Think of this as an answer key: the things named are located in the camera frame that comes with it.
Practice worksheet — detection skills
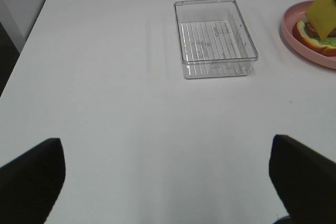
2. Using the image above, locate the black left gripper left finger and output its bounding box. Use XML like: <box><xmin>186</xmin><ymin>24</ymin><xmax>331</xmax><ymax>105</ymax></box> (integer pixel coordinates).
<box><xmin>1</xmin><ymin>138</ymin><xmax>65</xmax><ymax>223</ymax></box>

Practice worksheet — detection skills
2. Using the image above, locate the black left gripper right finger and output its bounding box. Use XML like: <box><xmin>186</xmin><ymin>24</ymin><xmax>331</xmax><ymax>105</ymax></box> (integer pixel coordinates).
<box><xmin>269</xmin><ymin>135</ymin><xmax>335</xmax><ymax>223</ymax></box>

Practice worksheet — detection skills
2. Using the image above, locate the yellow toy cheese slice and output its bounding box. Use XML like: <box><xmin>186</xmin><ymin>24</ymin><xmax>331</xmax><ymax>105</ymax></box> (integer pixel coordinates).
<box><xmin>306</xmin><ymin>0</ymin><xmax>335</xmax><ymax>39</ymax></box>

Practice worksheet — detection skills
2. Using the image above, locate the long toy bacon strip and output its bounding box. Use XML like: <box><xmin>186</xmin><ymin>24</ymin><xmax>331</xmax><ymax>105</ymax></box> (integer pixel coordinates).
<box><xmin>305</xmin><ymin>22</ymin><xmax>336</xmax><ymax>38</ymax></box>

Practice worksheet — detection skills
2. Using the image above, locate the green toy lettuce leaf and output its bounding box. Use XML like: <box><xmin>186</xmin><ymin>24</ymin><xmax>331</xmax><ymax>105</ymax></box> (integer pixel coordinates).
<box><xmin>303</xmin><ymin>19</ymin><xmax>335</xmax><ymax>47</ymax></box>

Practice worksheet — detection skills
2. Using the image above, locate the toy bread slice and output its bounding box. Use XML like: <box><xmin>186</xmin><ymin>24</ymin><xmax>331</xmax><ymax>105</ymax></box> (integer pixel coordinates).
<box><xmin>292</xmin><ymin>19</ymin><xmax>335</xmax><ymax>57</ymax></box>

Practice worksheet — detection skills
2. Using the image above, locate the pink plate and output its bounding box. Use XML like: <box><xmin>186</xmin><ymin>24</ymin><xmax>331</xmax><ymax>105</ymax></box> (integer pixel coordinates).
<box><xmin>281</xmin><ymin>0</ymin><xmax>335</xmax><ymax>70</ymax></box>

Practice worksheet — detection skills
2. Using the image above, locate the clear plastic tray left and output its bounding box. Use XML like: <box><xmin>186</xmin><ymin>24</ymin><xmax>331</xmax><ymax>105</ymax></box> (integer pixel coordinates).
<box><xmin>174</xmin><ymin>0</ymin><xmax>258</xmax><ymax>79</ymax></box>

